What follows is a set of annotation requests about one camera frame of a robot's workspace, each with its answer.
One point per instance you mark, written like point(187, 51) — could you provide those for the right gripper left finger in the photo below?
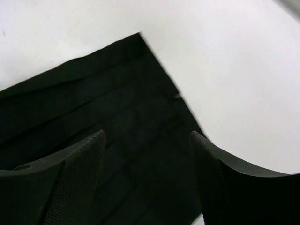
point(54, 190)

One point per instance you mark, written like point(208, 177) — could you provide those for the black pleated skirt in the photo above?
point(146, 176)

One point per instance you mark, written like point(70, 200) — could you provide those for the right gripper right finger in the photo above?
point(233, 191)

